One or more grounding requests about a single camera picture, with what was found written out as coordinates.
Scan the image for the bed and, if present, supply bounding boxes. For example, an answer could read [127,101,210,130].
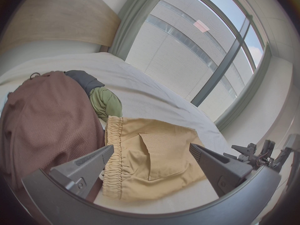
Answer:
[0,0,232,207]

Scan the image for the black garment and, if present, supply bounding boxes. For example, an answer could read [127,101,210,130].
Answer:
[64,70,105,95]

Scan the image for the window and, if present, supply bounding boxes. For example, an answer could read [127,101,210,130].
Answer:
[125,0,265,107]

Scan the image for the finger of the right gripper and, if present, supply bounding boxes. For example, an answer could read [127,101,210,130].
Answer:
[231,145,249,155]
[223,152,245,166]

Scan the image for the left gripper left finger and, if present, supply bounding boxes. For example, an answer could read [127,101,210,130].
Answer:
[49,145,115,200]

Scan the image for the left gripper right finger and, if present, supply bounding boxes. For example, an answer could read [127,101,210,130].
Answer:
[189,143,253,198]

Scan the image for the green garment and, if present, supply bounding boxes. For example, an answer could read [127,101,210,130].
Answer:
[89,87,123,121]

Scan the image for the brown garment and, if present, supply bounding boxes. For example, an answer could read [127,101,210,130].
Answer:
[0,71,106,202]

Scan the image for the tan shorts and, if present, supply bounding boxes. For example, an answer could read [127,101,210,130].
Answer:
[101,116,208,200]

